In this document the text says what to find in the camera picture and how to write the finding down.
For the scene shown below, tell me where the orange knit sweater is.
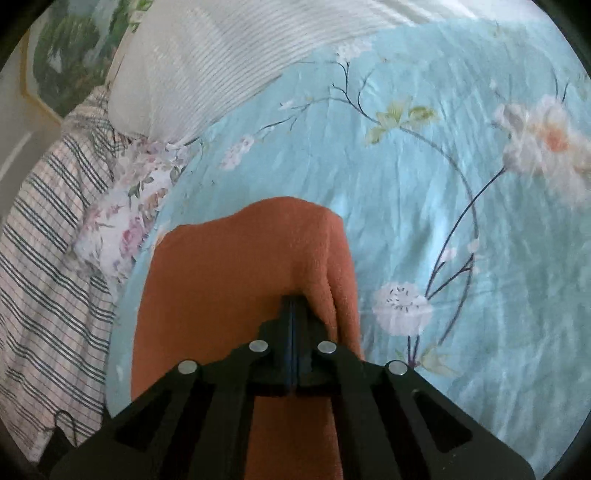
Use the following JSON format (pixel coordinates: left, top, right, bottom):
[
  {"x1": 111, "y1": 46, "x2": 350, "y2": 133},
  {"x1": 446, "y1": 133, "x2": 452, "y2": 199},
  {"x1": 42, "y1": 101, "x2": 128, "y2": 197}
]
[{"x1": 130, "y1": 196, "x2": 368, "y2": 480}]

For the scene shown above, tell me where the floral print pillow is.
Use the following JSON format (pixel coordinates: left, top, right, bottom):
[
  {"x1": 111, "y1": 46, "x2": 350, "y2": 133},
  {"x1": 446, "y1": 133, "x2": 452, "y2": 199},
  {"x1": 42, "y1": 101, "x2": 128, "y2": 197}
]
[{"x1": 74, "y1": 138, "x2": 195, "y2": 283}]

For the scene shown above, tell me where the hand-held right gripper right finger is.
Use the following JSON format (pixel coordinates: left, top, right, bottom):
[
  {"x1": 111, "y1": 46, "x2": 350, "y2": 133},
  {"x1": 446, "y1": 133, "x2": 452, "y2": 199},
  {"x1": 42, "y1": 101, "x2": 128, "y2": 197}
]
[{"x1": 291, "y1": 296, "x2": 537, "y2": 480}]

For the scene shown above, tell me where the light blue floral bed sheet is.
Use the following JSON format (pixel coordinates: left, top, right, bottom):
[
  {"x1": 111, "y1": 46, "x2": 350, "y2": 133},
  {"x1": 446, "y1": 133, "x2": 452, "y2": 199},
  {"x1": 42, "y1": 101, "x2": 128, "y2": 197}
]
[{"x1": 104, "y1": 14, "x2": 591, "y2": 480}]

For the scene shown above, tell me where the green landscape wall picture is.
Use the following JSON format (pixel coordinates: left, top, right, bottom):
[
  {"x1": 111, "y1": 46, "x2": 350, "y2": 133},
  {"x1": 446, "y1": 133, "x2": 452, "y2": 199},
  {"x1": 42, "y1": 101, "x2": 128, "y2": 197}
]
[{"x1": 23, "y1": 0, "x2": 153, "y2": 121}]

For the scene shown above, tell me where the plaid blanket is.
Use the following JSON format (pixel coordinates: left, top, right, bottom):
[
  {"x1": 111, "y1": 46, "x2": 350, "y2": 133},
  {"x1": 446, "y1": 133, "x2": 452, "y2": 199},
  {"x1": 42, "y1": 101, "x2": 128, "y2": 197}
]
[{"x1": 0, "y1": 85, "x2": 134, "y2": 462}]

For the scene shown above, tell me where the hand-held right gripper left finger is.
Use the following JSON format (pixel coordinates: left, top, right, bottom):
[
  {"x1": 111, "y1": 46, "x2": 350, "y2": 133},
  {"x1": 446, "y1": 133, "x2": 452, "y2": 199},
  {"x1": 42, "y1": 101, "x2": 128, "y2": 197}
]
[{"x1": 48, "y1": 295, "x2": 293, "y2": 480}]

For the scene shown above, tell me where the white striped pillow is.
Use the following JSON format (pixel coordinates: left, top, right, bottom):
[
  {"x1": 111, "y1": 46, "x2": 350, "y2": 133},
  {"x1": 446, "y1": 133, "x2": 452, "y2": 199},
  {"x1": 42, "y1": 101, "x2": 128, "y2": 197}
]
[{"x1": 108, "y1": 0, "x2": 546, "y2": 145}]

